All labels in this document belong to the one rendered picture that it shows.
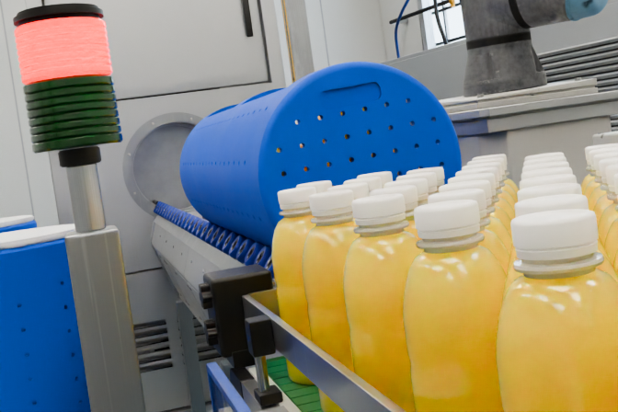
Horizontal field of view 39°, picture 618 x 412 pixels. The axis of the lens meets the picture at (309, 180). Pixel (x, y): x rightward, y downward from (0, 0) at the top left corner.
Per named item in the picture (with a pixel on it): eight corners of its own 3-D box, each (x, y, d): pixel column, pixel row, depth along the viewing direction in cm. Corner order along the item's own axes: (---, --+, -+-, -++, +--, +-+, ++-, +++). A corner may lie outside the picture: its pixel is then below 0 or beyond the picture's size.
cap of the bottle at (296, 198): (282, 211, 86) (280, 192, 86) (277, 208, 90) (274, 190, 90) (321, 204, 87) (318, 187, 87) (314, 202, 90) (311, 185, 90)
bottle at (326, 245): (392, 419, 73) (363, 211, 72) (313, 423, 75) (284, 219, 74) (404, 393, 80) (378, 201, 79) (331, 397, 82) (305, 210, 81)
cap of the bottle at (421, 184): (410, 197, 81) (407, 177, 81) (438, 197, 78) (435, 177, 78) (377, 203, 79) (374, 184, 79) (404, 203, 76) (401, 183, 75)
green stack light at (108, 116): (120, 143, 67) (111, 79, 67) (125, 141, 61) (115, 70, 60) (34, 154, 65) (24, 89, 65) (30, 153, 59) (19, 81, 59)
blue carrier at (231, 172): (312, 215, 203) (289, 95, 201) (481, 250, 119) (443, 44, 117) (193, 242, 196) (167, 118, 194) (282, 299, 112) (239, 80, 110)
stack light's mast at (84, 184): (131, 220, 67) (101, 14, 66) (137, 225, 61) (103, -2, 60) (47, 234, 66) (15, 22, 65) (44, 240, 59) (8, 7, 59)
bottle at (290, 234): (294, 391, 85) (269, 211, 84) (284, 373, 92) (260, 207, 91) (362, 378, 86) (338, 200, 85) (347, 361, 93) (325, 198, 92)
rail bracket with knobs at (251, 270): (285, 343, 106) (273, 260, 105) (300, 356, 99) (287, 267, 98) (205, 359, 103) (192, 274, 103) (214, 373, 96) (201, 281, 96)
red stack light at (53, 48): (111, 78, 67) (103, 27, 66) (115, 69, 60) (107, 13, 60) (24, 88, 65) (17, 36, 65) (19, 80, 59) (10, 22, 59)
